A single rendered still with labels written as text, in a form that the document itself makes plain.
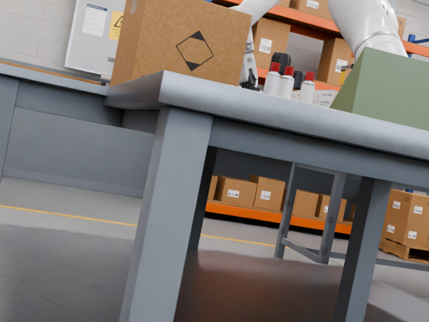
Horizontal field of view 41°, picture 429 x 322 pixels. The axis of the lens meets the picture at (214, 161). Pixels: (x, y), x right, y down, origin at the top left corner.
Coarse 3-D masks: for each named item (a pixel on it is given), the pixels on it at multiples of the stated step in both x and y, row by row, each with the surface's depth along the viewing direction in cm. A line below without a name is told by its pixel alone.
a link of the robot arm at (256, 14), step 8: (248, 0) 193; (256, 0) 193; (264, 0) 194; (272, 0) 196; (280, 0) 199; (240, 8) 193; (248, 8) 192; (256, 8) 192; (264, 8) 193; (256, 16) 193
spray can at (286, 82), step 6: (288, 66) 211; (288, 72) 211; (282, 78) 211; (288, 78) 210; (282, 84) 211; (288, 84) 210; (282, 90) 211; (288, 90) 210; (282, 96) 211; (288, 96) 211
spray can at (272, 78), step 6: (276, 66) 209; (270, 72) 209; (276, 72) 209; (270, 78) 208; (276, 78) 208; (270, 84) 208; (276, 84) 209; (264, 90) 210; (270, 90) 208; (276, 90) 209
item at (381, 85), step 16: (368, 48) 120; (368, 64) 121; (384, 64) 121; (400, 64) 122; (416, 64) 123; (352, 80) 123; (368, 80) 121; (384, 80) 122; (400, 80) 122; (416, 80) 123; (336, 96) 129; (352, 96) 121; (368, 96) 121; (384, 96) 122; (400, 96) 123; (416, 96) 124; (352, 112) 121; (368, 112) 121; (384, 112) 122; (400, 112) 123; (416, 112) 124
